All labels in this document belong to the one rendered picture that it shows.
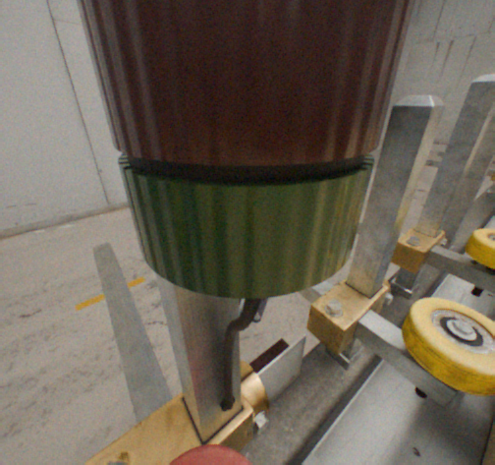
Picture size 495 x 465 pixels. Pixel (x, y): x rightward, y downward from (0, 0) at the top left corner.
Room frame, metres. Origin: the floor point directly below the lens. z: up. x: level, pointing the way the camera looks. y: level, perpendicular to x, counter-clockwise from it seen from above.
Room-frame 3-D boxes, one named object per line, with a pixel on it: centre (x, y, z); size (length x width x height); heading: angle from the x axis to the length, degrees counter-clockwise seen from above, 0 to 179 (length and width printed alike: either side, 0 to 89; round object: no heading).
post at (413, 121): (0.25, -0.17, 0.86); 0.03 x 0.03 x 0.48; 37
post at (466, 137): (0.40, -0.37, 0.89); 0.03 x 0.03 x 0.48; 37
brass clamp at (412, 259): (0.39, -0.35, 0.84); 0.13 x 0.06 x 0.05; 127
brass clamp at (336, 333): (0.24, -0.15, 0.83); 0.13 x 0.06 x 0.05; 127
